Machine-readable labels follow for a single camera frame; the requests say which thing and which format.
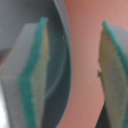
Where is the gripper right finger with green pad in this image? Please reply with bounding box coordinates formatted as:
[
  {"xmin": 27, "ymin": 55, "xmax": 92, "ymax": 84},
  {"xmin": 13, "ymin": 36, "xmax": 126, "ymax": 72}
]
[{"xmin": 99, "ymin": 21, "xmax": 128, "ymax": 128}]

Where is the gripper left finger with green pad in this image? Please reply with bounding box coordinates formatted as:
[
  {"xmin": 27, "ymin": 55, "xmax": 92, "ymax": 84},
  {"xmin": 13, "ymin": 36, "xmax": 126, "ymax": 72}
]
[{"xmin": 0, "ymin": 17, "xmax": 50, "ymax": 128}]

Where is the grey frying pan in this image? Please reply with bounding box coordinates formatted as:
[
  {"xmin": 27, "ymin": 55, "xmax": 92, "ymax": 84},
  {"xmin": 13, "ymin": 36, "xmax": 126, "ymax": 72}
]
[{"xmin": 0, "ymin": 0, "xmax": 72, "ymax": 128}]

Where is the pink stove board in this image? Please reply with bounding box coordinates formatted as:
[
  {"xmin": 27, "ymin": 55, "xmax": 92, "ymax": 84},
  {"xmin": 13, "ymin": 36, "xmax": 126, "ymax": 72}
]
[{"xmin": 59, "ymin": 0, "xmax": 128, "ymax": 128}]

